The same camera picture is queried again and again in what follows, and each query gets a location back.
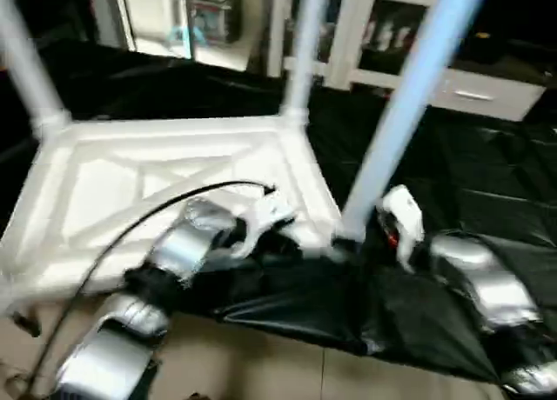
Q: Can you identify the white drawer unit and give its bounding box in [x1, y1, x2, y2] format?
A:
[430, 68, 546, 123]

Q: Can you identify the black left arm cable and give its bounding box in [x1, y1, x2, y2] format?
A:
[24, 180, 276, 394]

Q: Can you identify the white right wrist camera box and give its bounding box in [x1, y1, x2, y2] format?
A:
[378, 185, 426, 272]

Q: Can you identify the white plastic table top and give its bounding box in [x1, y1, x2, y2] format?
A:
[0, 113, 346, 302]

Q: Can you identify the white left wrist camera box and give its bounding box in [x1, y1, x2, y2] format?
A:
[233, 190, 299, 258]

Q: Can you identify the black work mat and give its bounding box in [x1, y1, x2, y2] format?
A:
[0, 39, 557, 383]

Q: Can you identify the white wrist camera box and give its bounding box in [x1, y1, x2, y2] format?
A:
[378, 185, 426, 272]
[233, 190, 299, 258]

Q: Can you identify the black metal bench leg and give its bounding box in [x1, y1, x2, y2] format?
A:
[7, 311, 41, 337]

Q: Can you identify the blue grey floor appliance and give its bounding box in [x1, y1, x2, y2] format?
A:
[178, 0, 241, 46]

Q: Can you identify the white glass-door cabinet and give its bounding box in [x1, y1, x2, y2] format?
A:
[268, 0, 455, 93]

